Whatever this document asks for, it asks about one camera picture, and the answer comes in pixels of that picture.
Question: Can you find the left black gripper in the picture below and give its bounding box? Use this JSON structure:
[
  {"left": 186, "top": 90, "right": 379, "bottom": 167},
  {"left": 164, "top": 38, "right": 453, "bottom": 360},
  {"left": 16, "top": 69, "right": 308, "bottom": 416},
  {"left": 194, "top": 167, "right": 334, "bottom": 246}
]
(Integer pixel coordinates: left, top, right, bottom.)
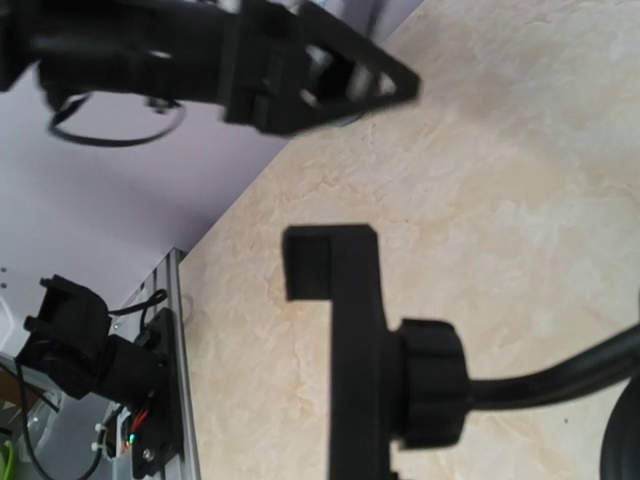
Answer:
[{"left": 219, "top": 1, "right": 421, "bottom": 137}]

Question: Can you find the black round-base phone stand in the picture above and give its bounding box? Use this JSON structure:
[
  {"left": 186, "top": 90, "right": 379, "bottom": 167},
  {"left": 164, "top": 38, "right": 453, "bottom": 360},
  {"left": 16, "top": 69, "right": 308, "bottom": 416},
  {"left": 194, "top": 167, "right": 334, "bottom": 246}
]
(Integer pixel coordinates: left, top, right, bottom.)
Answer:
[{"left": 282, "top": 224, "right": 639, "bottom": 479}]

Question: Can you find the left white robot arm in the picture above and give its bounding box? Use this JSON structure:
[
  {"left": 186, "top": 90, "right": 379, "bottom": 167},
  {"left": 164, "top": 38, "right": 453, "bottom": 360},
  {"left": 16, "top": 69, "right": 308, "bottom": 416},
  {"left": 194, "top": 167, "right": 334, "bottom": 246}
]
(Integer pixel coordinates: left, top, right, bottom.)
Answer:
[{"left": 1, "top": 1, "right": 420, "bottom": 146}]

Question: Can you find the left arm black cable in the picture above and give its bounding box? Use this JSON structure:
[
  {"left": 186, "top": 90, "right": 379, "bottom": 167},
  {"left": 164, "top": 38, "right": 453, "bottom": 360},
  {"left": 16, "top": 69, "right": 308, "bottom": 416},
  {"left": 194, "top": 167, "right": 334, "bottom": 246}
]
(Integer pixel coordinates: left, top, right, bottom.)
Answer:
[{"left": 47, "top": 89, "right": 186, "bottom": 149}]

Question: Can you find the front aluminium rail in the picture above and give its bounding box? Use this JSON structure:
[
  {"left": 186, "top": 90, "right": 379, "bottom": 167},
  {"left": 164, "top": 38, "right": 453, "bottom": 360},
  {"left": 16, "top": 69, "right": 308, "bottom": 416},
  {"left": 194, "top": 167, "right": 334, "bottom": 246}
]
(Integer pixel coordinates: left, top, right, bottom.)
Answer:
[{"left": 110, "top": 248, "right": 201, "bottom": 479}]

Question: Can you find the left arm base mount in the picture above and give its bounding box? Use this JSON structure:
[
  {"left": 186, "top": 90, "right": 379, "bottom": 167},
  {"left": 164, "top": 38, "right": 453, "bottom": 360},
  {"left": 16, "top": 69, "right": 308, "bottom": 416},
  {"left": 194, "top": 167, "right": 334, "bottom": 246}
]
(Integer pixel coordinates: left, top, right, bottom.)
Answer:
[{"left": 17, "top": 275, "right": 184, "bottom": 479}]

